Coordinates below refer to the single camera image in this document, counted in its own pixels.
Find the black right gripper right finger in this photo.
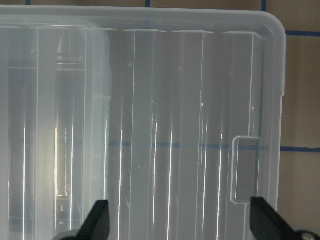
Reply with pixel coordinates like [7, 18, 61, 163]
[250, 197, 303, 240]

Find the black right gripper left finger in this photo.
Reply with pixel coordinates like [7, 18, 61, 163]
[76, 200, 110, 240]

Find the clear plastic box lid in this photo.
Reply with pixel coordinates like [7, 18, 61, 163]
[0, 5, 286, 240]

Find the clear plastic storage box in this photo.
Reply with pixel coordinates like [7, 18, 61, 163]
[0, 21, 110, 240]

